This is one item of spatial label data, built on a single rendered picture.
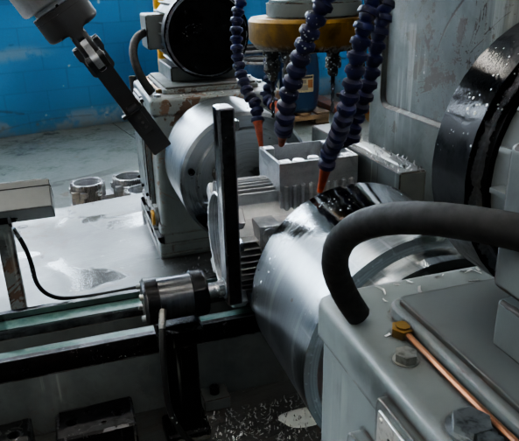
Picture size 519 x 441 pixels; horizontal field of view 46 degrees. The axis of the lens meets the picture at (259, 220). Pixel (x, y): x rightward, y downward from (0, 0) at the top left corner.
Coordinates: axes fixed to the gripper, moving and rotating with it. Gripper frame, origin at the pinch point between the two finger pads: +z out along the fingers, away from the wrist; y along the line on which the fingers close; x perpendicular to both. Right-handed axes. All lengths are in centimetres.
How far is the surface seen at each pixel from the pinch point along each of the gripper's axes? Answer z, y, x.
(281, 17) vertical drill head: -4.3, -8.9, -22.7
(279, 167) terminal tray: 12.1, -10.8, -11.7
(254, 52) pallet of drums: 131, 498, -121
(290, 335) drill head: 14.1, -39.7, 0.2
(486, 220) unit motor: -5, -66, -11
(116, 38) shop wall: 55, 559, -21
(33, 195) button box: 1.6, 13.9, 21.7
